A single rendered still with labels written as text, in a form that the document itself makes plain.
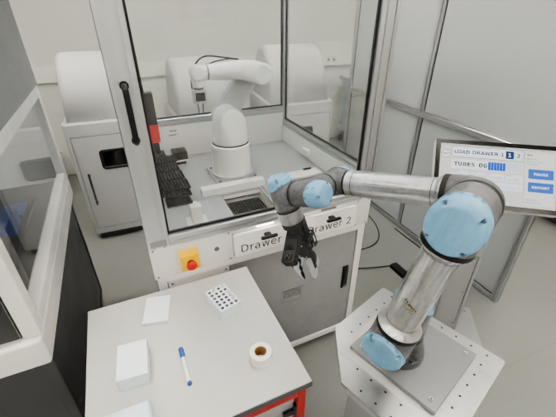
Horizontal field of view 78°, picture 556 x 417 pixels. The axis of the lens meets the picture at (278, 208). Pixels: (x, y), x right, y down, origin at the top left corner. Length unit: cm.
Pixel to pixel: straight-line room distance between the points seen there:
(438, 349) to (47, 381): 130
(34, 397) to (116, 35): 119
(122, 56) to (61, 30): 330
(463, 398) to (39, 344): 123
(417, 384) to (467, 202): 64
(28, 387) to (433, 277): 130
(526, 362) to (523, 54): 171
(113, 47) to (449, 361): 136
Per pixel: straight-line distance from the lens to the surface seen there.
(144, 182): 124
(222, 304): 131
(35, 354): 129
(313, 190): 91
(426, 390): 120
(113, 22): 113
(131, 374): 118
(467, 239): 74
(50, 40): 445
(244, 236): 142
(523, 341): 265
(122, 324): 139
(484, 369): 134
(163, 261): 141
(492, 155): 185
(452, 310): 229
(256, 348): 117
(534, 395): 242
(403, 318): 93
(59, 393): 155
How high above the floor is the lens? 173
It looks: 30 degrees down
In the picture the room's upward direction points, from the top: straight up
